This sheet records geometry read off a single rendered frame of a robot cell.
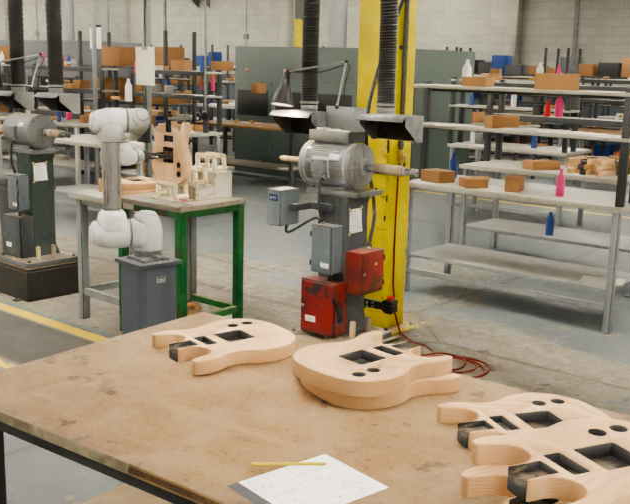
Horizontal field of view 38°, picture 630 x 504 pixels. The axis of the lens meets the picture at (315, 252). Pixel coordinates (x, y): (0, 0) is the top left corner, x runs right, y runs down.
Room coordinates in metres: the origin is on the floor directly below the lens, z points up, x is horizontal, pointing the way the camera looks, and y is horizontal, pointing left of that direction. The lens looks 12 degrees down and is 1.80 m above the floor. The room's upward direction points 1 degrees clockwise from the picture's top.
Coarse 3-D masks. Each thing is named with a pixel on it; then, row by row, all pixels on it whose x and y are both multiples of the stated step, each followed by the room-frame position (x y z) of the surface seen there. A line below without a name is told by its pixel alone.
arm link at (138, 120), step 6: (126, 108) 4.97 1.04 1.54; (138, 108) 4.93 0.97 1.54; (132, 114) 4.91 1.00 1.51; (138, 114) 4.90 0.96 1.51; (144, 114) 4.92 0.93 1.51; (132, 120) 4.91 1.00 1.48; (138, 120) 4.90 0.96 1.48; (144, 120) 4.91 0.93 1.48; (132, 126) 4.91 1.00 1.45; (138, 126) 4.93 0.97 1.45; (144, 126) 4.94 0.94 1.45; (126, 132) 4.94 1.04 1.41; (132, 132) 4.96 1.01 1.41; (138, 132) 4.99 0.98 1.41; (144, 132) 5.03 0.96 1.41
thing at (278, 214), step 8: (272, 192) 4.95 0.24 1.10; (280, 192) 4.91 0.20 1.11; (288, 192) 4.96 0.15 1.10; (296, 192) 5.01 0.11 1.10; (272, 200) 4.94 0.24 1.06; (280, 200) 4.91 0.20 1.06; (288, 200) 4.96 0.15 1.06; (296, 200) 5.01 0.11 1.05; (272, 208) 4.94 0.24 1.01; (280, 208) 4.91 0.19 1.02; (288, 208) 4.96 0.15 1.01; (272, 216) 4.94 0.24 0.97; (280, 216) 4.91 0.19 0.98; (288, 216) 4.96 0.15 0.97; (296, 216) 5.02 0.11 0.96; (272, 224) 4.94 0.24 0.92; (280, 224) 4.91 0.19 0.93; (288, 224) 4.97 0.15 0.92; (304, 224) 4.99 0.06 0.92; (288, 232) 5.02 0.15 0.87
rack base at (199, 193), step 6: (180, 186) 5.78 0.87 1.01; (192, 186) 5.70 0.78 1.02; (198, 186) 5.70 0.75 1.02; (204, 186) 5.73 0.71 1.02; (210, 186) 5.76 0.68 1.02; (180, 192) 5.78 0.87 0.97; (192, 192) 5.69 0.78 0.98; (198, 192) 5.69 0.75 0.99; (204, 192) 5.73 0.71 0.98; (210, 192) 5.76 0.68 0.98; (192, 198) 5.69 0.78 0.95; (198, 198) 5.69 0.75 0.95; (204, 198) 5.73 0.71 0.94; (210, 198) 5.76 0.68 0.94
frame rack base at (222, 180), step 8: (208, 168) 6.01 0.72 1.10; (192, 176) 5.94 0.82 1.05; (200, 176) 5.89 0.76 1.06; (208, 176) 5.83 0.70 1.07; (216, 176) 5.80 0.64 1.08; (224, 176) 5.85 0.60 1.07; (216, 184) 5.80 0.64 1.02; (224, 184) 5.85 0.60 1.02; (216, 192) 5.80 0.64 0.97; (224, 192) 5.85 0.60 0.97
